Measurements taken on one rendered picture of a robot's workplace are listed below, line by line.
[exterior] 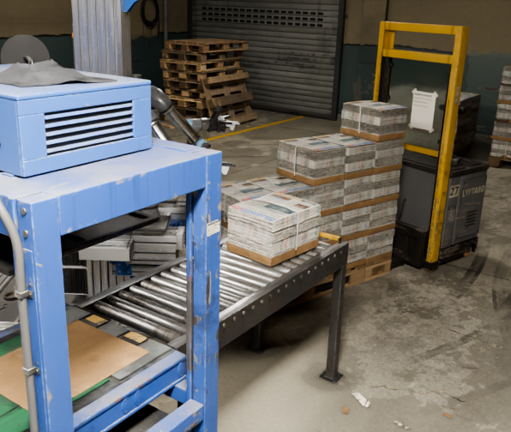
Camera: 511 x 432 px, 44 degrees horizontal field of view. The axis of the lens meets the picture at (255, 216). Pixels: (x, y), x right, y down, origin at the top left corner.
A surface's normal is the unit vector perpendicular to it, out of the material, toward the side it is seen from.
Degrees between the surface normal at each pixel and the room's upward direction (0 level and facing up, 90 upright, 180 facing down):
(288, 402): 0
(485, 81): 90
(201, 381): 90
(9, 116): 90
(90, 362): 0
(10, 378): 0
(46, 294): 90
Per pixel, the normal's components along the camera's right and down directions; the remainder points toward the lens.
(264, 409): 0.04, -0.94
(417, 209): -0.79, 0.18
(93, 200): 0.82, 0.21
